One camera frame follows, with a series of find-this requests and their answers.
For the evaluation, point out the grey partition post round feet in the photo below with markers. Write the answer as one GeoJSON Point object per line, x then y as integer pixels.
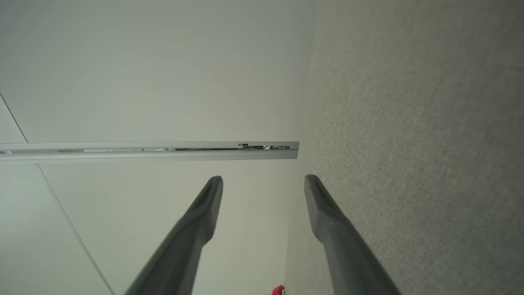
{"type": "Point", "coordinates": [123, 155]}

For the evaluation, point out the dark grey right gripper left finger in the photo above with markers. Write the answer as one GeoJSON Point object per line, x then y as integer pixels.
{"type": "Point", "coordinates": [192, 246]}

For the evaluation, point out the red basketball jersey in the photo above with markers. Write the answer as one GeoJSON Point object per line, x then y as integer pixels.
{"type": "Point", "coordinates": [278, 291]}

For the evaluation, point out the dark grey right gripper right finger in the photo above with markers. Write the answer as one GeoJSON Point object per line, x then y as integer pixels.
{"type": "Point", "coordinates": [344, 254]}

